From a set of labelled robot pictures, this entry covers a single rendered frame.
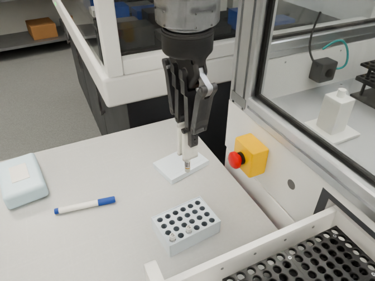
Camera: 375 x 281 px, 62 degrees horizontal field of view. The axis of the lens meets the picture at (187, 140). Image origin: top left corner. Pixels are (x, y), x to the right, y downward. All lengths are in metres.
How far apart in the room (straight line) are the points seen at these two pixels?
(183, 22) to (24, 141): 2.16
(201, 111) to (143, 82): 0.60
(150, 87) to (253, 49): 0.48
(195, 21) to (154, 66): 0.64
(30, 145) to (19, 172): 1.57
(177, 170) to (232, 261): 0.36
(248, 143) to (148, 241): 0.30
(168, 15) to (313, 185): 0.40
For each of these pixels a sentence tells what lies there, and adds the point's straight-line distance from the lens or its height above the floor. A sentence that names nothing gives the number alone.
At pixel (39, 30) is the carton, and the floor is 0.24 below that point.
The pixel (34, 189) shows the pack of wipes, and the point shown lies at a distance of 0.82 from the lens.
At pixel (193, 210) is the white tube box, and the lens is 0.71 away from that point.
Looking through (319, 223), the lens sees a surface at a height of 0.88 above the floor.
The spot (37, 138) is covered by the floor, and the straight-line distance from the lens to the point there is 2.49.
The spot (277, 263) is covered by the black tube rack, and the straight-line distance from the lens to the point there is 0.52.
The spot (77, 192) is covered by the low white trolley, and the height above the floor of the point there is 0.76.
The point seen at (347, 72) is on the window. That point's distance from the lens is 0.54.
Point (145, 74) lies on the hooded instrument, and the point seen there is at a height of 0.89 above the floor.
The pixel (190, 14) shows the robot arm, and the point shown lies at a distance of 0.41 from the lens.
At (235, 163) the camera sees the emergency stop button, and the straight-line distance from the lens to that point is 0.69.
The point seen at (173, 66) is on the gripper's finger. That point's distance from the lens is 0.48.
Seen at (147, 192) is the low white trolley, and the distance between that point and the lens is 0.79.
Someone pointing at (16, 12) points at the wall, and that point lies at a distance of 4.38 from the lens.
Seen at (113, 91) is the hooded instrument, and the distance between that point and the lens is 1.04.
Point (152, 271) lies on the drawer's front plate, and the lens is 0.47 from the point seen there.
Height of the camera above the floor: 1.33
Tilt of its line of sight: 37 degrees down
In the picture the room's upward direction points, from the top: straight up
